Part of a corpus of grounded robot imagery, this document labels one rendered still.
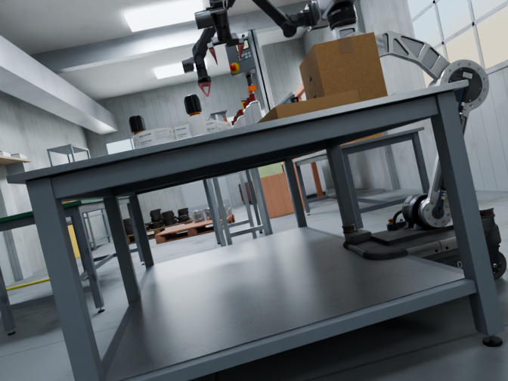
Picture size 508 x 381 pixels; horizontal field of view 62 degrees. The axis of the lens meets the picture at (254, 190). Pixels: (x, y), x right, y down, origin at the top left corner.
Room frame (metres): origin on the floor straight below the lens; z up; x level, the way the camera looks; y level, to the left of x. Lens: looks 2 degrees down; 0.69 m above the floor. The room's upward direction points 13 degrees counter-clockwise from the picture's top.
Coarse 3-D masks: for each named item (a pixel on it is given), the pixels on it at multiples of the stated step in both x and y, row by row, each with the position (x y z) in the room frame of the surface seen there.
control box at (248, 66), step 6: (246, 36) 2.40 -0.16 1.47; (228, 48) 2.45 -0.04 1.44; (234, 48) 2.43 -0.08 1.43; (228, 54) 2.45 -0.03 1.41; (234, 54) 2.44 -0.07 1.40; (252, 54) 2.39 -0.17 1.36; (228, 60) 2.46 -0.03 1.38; (234, 60) 2.44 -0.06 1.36; (246, 60) 2.41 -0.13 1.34; (252, 60) 2.39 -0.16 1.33; (240, 66) 2.43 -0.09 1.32; (246, 66) 2.41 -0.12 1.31; (252, 66) 2.40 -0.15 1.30; (234, 72) 2.45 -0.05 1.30; (240, 72) 2.44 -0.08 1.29; (246, 72) 2.44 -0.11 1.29; (252, 72) 2.48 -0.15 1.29
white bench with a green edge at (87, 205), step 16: (64, 208) 2.92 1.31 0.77; (80, 208) 2.95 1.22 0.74; (96, 208) 3.37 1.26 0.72; (128, 208) 4.68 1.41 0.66; (0, 224) 2.88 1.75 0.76; (16, 224) 2.89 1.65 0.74; (32, 224) 2.90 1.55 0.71; (80, 224) 2.91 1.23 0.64; (80, 240) 2.91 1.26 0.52; (80, 256) 4.62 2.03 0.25; (112, 256) 4.60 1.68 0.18; (0, 272) 2.89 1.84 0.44; (96, 272) 2.96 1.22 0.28; (0, 288) 2.86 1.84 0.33; (96, 288) 2.91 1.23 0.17; (0, 304) 2.86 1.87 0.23; (16, 304) 2.88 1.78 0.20; (32, 304) 2.89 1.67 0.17; (96, 304) 2.91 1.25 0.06
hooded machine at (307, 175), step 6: (318, 162) 8.47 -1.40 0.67; (300, 168) 8.41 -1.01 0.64; (306, 168) 8.43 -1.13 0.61; (318, 168) 8.46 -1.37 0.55; (306, 174) 8.42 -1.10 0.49; (312, 174) 8.44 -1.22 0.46; (318, 174) 8.46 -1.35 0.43; (306, 180) 8.42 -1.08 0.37; (312, 180) 8.44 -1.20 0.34; (324, 180) 8.47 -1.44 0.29; (306, 186) 8.42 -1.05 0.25; (312, 186) 8.43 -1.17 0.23; (324, 186) 8.47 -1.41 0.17; (306, 192) 8.41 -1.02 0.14; (312, 192) 8.43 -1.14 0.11; (324, 192) 8.51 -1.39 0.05
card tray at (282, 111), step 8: (328, 96) 1.22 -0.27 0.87; (336, 96) 1.23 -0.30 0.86; (344, 96) 1.23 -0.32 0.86; (352, 96) 1.24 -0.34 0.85; (288, 104) 1.20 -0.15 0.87; (296, 104) 1.21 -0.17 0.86; (304, 104) 1.21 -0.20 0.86; (312, 104) 1.22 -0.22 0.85; (320, 104) 1.22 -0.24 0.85; (328, 104) 1.22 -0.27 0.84; (336, 104) 1.23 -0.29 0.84; (344, 104) 1.23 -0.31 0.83; (272, 112) 1.23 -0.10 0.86; (280, 112) 1.20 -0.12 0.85; (288, 112) 1.20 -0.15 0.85; (296, 112) 1.21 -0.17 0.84; (304, 112) 1.21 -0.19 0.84; (264, 120) 1.36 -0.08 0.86
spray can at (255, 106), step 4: (252, 96) 2.06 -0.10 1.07; (252, 100) 2.06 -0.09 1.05; (256, 100) 2.07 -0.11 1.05; (252, 104) 2.06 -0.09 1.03; (256, 104) 2.06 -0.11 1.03; (252, 108) 2.06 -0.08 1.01; (256, 108) 2.06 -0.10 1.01; (260, 108) 2.07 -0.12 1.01; (252, 112) 2.06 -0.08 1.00; (256, 112) 2.05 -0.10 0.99; (260, 112) 2.06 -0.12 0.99; (252, 116) 2.07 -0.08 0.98; (256, 116) 2.06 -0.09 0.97; (260, 116) 2.06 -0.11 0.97; (256, 120) 2.06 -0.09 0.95
